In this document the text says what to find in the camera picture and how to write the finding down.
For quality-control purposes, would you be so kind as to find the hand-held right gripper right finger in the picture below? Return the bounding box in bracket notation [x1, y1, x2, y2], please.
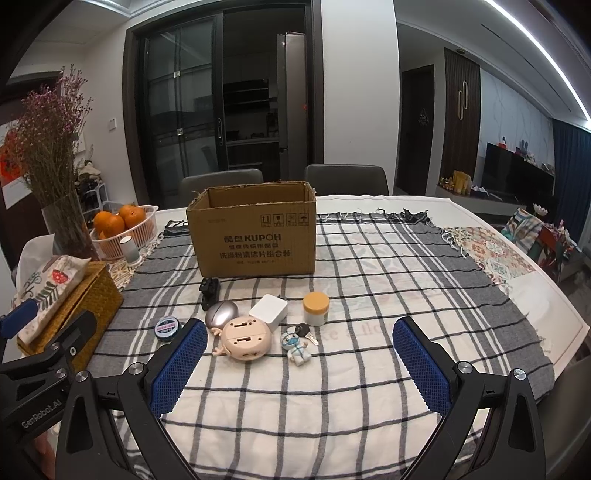
[392, 316, 548, 480]

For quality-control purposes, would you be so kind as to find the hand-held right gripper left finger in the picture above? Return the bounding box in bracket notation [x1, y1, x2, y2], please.
[55, 318, 209, 480]

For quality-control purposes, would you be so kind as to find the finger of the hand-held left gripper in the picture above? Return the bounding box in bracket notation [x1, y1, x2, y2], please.
[0, 298, 38, 341]
[28, 309, 99, 365]

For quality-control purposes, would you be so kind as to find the small round tin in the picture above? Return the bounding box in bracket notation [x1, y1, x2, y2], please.
[154, 317, 180, 343]

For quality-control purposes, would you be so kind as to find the silver oval mouse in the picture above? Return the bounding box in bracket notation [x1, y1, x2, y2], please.
[205, 300, 239, 329]

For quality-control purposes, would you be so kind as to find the pink round toy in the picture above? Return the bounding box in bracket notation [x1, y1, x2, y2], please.
[213, 315, 274, 361]

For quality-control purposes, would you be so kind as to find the white charger block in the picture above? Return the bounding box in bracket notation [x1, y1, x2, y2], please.
[249, 294, 288, 332]

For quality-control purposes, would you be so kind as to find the masked doctor figure keychain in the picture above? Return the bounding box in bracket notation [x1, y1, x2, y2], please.
[281, 326, 311, 368]

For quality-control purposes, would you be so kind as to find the white jar with yellow lid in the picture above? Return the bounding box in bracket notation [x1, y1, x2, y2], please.
[303, 292, 331, 327]

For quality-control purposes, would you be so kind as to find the black head key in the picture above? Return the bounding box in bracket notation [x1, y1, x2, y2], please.
[295, 323, 320, 346]

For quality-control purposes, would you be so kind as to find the brown cardboard box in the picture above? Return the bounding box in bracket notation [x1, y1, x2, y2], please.
[186, 181, 317, 279]

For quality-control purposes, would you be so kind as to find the floral tissue box cover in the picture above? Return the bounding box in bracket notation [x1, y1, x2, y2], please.
[10, 234, 92, 345]

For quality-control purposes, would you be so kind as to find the woven wicker box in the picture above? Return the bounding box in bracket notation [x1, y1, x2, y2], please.
[16, 262, 125, 356]

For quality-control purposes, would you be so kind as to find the black clip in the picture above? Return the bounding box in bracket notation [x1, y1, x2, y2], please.
[199, 277, 221, 311]

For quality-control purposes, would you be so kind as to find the patterned table mat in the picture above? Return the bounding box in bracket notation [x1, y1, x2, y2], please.
[442, 225, 539, 296]
[108, 240, 160, 292]

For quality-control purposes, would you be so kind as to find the small white cylinder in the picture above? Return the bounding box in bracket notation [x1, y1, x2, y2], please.
[119, 235, 143, 267]

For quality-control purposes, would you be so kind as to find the glass vase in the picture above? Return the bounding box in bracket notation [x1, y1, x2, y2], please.
[41, 189, 100, 262]

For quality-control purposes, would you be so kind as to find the white fruit basket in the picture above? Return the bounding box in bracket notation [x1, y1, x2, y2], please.
[89, 204, 160, 262]

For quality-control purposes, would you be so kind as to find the white shoe rack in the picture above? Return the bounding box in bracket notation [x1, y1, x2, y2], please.
[75, 159, 110, 219]

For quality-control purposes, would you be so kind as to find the striped bag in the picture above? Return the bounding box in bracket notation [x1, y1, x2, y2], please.
[501, 208, 544, 251]

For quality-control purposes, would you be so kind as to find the white television cabinet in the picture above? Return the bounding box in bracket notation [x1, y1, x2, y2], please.
[436, 182, 527, 214]

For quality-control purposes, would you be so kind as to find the dried flower bunch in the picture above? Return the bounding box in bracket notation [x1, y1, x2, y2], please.
[8, 65, 94, 209]

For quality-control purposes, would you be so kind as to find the grey dining chair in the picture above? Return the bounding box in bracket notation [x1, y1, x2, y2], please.
[179, 169, 264, 209]
[304, 164, 390, 197]

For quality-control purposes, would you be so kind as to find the black television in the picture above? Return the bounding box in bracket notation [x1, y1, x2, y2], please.
[482, 142, 556, 205]

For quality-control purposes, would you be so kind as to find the dark room door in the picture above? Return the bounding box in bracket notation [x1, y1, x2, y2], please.
[400, 65, 436, 197]

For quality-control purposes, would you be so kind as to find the slatted wood panel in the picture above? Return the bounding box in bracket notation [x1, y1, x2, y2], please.
[438, 47, 482, 191]

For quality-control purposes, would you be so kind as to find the blue curtain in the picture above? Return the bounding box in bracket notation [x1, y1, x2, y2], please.
[551, 119, 591, 241]

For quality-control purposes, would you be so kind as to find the glass sliding door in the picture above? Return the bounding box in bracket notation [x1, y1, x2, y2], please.
[126, 10, 325, 195]

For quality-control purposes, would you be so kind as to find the grey refrigerator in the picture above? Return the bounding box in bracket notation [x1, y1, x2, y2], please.
[276, 32, 310, 182]

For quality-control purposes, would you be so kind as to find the ceiling light strip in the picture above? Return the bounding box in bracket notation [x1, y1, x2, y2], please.
[475, 0, 591, 121]

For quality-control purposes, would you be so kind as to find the red wall picture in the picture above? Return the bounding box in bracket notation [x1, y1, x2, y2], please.
[0, 121, 29, 195]

